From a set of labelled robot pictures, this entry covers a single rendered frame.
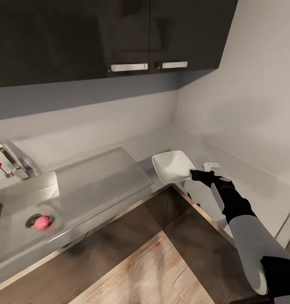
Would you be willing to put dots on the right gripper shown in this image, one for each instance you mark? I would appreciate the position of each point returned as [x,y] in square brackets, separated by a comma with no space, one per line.
[198,175]

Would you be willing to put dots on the cabinet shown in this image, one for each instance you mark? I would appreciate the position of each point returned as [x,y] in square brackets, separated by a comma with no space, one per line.
[44,41]

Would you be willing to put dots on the vidalia onion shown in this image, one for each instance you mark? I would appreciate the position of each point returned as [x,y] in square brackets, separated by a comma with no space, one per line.
[42,223]

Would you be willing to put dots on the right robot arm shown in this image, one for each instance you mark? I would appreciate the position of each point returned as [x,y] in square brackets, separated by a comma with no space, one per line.
[265,262]

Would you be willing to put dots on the drop in sink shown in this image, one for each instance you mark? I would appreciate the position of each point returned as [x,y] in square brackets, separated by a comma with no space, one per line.
[69,195]

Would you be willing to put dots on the bowl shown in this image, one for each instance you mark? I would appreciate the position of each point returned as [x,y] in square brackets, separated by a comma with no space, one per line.
[173,166]

